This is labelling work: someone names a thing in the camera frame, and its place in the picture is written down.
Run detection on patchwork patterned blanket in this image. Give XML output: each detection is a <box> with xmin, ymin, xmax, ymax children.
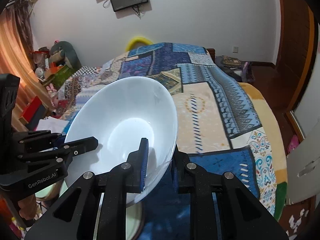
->
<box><xmin>57</xmin><ymin>42</ymin><xmax>288</xmax><ymax>240</ymax></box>

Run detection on orange curtain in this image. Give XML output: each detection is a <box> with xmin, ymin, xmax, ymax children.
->
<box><xmin>1</xmin><ymin>0</ymin><xmax>52</xmax><ymax>132</ymax></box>

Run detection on red box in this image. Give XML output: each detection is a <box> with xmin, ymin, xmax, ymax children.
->
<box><xmin>19</xmin><ymin>96</ymin><xmax>47</xmax><ymax>126</ymax></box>

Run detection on mint green plate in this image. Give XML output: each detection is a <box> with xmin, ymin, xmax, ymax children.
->
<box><xmin>35</xmin><ymin>180</ymin><xmax>144</xmax><ymax>239</ymax></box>

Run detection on white paper sheet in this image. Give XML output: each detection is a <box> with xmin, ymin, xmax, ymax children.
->
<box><xmin>36</xmin><ymin>116</ymin><xmax>68</xmax><ymax>133</ymax></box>

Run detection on green box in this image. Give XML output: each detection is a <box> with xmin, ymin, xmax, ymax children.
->
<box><xmin>51</xmin><ymin>65</ymin><xmax>76</xmax><ymax>90</ymax></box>

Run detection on pink bunny plush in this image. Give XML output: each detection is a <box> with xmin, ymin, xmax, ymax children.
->
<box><xmin>46</xmin><ymin>83</ymin><xmax>59</xmax><ymax>109</ymax></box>

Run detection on person's left hand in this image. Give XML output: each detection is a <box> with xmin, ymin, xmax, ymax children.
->
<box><xmin>18</xmin><ymin>194</ymin><xmax>37</xmax><ymax>220</ymax></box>

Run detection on white bowl with dark spots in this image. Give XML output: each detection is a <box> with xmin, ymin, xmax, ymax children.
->
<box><xmin>65</xmin><ymin>76</ymin><xmax>178</xmax><ymax>206</ymax></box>

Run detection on brown wooden door frame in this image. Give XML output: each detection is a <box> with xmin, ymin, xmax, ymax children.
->
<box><xmin>276</xmin><ymin>0</ymin><xmax>317</xmax><ymax>112</ymax></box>

